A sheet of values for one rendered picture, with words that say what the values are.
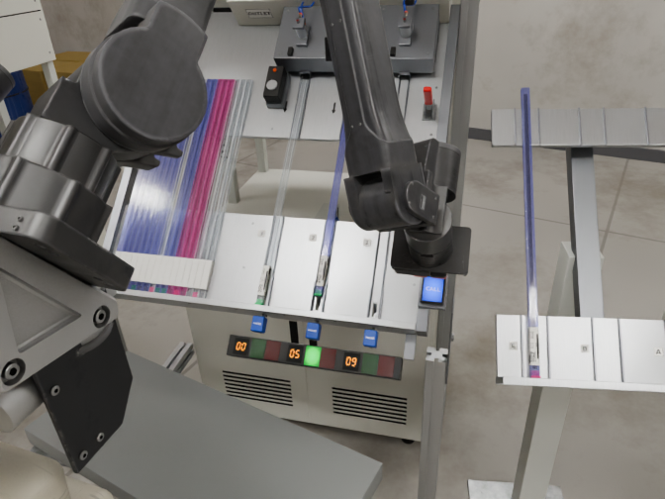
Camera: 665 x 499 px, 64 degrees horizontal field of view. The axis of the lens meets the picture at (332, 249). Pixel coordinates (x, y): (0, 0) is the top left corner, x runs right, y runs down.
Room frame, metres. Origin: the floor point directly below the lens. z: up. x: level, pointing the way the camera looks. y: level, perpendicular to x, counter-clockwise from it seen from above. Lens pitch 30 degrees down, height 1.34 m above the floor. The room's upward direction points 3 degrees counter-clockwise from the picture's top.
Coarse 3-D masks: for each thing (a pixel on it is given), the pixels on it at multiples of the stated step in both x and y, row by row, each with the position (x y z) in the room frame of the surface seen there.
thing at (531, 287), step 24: (528, 96) 0.95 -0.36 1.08; (528, 120) 0.92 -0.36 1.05; (528, 144) 0.89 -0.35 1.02; (528, 168) 0.86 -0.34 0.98; (528, 192) 0.83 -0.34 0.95; (528, 216) 0.80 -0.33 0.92; (528, 240) 0.77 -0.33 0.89; (528, 264) 0.75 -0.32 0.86; (528, 288) 0.72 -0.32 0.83; (528, 312) 0.69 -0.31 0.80
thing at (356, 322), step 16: (176, 304) 0.92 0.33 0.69; (192, 304) 0.89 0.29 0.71; (208, 304) 0.86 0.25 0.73; (224, 304) 0.86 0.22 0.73; (240, 304) 0.85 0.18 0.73; (304, 320) 0.85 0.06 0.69; (320, 320) 0.82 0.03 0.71; (336, 320) 0.79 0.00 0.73; (352, 320) 0.79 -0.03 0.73; (368, 320) 0.78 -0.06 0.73; (384, 320) 0.78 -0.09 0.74
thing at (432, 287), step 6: (426, 282) 0.80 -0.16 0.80; (432, 282) 0.79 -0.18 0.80; (438, 282) 0.79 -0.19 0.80; (426, 288) 0.79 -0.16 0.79; (432, 288) 0.78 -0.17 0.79; (438, 288) 0.78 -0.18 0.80; (426, 294) 0.78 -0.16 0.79; (432, 294) 0.78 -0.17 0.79; (438, 294) 0.77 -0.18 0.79; (426, 300) 0.77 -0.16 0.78; (432, 300) 0.77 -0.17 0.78; (438, 300) 0.77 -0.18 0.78
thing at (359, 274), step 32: (224, 224) 1.01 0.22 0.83; (256, 224) 0.99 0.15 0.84; (288, 224) 0.98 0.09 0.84; (320, 224) 0.96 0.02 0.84; (352, 224) 0.95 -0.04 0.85; (224, 256) 0.95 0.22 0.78; (256, 256) 0.94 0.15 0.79; (288, 256) 0.92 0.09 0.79; (320, 256) 0.91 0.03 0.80; (352, 256) 0.90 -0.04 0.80; (384, 256) 0.89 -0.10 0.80; (224, 288) 0.90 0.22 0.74; (256, 288) 0.89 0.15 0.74; (288, 288) 0.88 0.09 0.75; (352, 288) 0.85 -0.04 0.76; (384, 288) 0.84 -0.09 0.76; (416, 288) 0.83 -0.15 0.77; (416, 320) 0.79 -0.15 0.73
